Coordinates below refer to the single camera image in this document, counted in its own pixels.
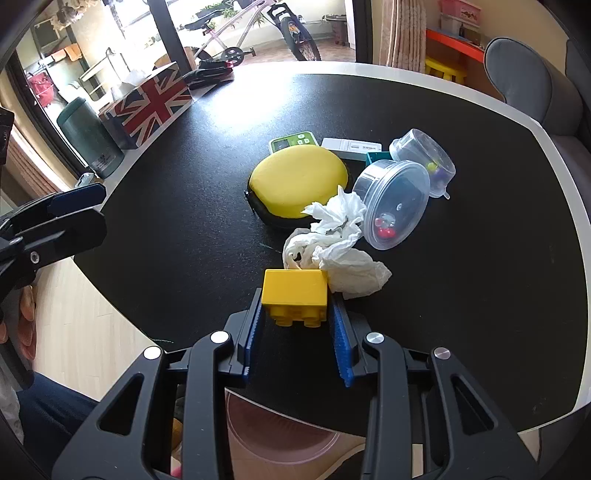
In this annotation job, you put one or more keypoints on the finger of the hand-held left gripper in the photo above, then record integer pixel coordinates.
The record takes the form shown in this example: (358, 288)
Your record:
(76, 196)
(64, 235)

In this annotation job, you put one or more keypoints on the orange kids table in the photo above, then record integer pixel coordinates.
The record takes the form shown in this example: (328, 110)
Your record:
(452, 41)

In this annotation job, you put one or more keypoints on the white rectangular box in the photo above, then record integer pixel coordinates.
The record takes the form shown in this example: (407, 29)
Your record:
(351, 146)

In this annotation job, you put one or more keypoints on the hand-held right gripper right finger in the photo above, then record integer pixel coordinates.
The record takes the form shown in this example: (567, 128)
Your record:
(339, 341)

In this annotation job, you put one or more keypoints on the yellow toy brick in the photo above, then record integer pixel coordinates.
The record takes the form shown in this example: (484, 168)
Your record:
(293, 288)

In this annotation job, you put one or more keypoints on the clear tub with purple beads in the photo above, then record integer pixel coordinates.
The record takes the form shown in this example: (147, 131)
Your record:
(425, 152)

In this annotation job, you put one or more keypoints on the beige patterned curtain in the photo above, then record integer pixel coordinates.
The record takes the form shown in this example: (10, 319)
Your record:
(401, 32)

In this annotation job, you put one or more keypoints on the yellow round zipper case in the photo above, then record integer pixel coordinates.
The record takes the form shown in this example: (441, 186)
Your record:
(298, 180)

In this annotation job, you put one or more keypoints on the white tissue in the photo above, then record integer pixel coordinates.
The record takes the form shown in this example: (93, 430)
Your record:
(351, 272)

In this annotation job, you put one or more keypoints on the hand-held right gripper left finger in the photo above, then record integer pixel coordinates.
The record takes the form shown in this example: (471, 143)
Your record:
(251, 325)

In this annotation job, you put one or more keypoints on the yellow plastic stool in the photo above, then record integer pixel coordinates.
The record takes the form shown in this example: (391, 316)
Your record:
(443, 67)

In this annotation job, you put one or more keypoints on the clear tub with red beads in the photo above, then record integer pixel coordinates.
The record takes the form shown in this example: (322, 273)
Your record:
(392, 203)

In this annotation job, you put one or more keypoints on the flag print tissue box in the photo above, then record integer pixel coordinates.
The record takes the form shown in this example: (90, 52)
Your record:
(152, 101)

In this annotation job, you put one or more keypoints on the grey sofa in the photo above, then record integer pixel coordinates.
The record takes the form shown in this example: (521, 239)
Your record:
(531, 78)

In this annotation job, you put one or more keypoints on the person's leg in blue pants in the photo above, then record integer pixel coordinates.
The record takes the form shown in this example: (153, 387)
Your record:
(51, 410)

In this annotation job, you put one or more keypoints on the person's white printed top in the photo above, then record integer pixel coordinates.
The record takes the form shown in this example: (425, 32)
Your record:
(7, 406)

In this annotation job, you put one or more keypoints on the bicycle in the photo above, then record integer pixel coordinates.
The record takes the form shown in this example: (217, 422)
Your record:
(304, 37)

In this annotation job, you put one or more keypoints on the green digital timer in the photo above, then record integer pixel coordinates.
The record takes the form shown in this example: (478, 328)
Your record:
(300, 138)

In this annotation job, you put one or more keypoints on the person's left hand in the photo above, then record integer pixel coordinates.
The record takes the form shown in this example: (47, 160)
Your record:
(27, 307)

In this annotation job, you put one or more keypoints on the pink storage box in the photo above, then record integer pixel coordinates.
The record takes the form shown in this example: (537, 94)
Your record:
(459, 7)

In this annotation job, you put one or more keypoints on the teal toy brick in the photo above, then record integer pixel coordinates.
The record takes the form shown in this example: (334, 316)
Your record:
(376, 158)

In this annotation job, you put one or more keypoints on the red bag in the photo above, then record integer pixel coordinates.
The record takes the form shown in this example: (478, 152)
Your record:
(39, 87)

